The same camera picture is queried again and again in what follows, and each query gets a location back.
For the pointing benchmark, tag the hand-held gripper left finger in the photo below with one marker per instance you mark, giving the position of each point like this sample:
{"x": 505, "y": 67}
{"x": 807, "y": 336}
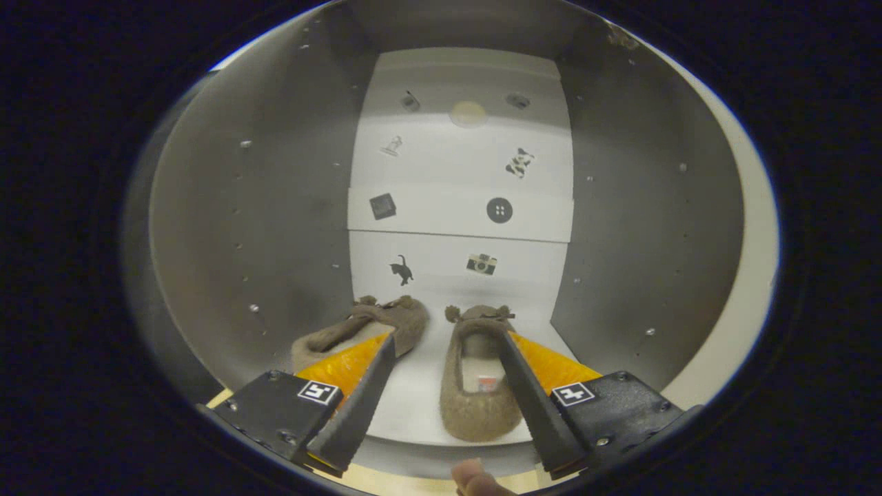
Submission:
{"x": 362, "y": 399}

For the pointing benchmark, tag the grey shoe cabinet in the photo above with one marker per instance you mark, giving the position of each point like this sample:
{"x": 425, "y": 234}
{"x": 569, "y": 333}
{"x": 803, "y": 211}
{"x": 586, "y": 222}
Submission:
{"x": 275, "y": 207}

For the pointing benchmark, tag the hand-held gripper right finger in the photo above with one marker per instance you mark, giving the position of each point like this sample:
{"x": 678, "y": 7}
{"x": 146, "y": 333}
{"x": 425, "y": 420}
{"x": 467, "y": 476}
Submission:
{"x": 534, "y": 406}

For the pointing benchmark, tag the brown fuzzy shoe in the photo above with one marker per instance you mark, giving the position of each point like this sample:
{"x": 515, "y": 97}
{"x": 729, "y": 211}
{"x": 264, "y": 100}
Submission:
{"x": 475, "y": 413}
{"x": 406, "y": 324}

